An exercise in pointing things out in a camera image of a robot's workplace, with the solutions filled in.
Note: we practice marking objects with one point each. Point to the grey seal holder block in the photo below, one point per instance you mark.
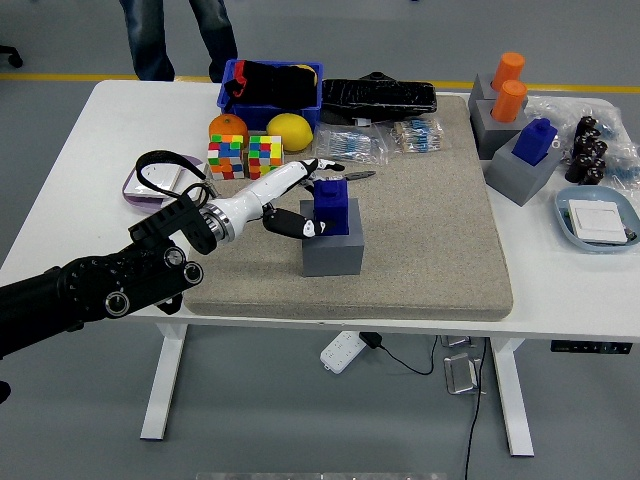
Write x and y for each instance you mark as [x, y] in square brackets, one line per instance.
[335, 257]
[480, 90]
[515, 175]
[492, 135]

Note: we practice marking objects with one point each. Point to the white table leg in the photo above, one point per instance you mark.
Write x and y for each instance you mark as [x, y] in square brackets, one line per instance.
[510, 395]
[162, 380]

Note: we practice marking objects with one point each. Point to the blue plastic bin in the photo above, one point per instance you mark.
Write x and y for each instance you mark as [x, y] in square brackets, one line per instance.
[260, 117]

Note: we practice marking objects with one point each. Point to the clear plastic bag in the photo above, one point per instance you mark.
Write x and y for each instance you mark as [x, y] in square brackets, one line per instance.
[550, 107]

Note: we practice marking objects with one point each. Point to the white power strip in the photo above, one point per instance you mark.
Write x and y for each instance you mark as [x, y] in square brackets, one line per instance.
[340, 350]

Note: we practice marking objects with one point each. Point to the light blue plate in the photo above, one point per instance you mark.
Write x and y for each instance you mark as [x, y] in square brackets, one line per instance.
[562, 210]

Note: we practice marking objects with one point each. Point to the bag of tan resistors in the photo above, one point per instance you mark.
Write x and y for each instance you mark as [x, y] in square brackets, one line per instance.
[415, 136]

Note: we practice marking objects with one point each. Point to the white switch panel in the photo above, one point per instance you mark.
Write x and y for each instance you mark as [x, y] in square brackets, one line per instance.
[187, 181]
[597, 220]

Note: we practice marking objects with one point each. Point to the blue square seal stamp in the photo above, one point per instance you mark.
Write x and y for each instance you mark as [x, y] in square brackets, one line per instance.
[535, 142]
[335, 205]

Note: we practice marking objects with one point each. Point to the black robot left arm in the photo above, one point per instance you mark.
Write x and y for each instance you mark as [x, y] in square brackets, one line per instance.
[100, 285]

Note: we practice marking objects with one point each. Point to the black pen tool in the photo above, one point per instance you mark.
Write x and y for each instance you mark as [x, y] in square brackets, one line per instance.
[362, 174]

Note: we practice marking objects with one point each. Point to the orange cylinder seal stamp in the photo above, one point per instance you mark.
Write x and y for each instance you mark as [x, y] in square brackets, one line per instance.
[509, 102]
[510, 67]

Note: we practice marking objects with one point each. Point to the metal foot pedal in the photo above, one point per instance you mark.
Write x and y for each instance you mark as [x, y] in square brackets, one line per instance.
[460, 372]
[455, 341]

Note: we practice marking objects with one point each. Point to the black desk control panel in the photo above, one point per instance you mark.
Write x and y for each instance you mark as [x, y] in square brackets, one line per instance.
[590, 347]

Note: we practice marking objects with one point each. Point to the multicolour puzzle cube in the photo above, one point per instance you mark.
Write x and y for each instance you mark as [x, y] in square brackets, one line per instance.
[227, 155]
[265, 155]

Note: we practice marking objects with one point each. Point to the white wall socket panel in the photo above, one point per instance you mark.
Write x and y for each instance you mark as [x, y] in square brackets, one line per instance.
[167, 172]

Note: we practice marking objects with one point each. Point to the yellow lemon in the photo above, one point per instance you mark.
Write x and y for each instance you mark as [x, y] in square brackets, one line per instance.
[290, 132]

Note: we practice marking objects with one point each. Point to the black plug adapter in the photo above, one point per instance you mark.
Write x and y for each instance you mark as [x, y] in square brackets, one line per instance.
[371, 340]

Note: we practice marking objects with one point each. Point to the bag of blue resistors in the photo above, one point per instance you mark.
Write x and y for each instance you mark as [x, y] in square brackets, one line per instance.
[625, 165]
[350, 145]

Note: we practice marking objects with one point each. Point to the black cloth with red trim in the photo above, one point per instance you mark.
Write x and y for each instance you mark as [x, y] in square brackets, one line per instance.
[280, 85]

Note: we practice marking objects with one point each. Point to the black wrapped keyboard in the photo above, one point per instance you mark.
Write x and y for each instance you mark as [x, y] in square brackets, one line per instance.
[375, 97]

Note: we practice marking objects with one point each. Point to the purple plate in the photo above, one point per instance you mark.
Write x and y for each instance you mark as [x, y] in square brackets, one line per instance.
[135, 204]

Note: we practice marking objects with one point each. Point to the person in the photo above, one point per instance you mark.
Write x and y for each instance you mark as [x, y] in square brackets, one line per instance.
[145, 40]

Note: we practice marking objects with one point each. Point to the orange fruit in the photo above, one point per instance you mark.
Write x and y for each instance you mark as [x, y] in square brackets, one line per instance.
[227, 127]

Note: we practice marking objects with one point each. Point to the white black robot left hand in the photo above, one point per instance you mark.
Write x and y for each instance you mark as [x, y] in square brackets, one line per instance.
[270, 182]

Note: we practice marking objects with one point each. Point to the black chair base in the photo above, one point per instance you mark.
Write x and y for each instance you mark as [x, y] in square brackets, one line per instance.
[15, 59]

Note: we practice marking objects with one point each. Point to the yellow fruit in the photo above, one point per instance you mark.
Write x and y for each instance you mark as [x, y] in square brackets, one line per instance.
[314, 76]

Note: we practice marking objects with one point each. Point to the grey-brown table mat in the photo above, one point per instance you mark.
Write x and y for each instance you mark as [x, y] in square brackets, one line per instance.
[425, 240]

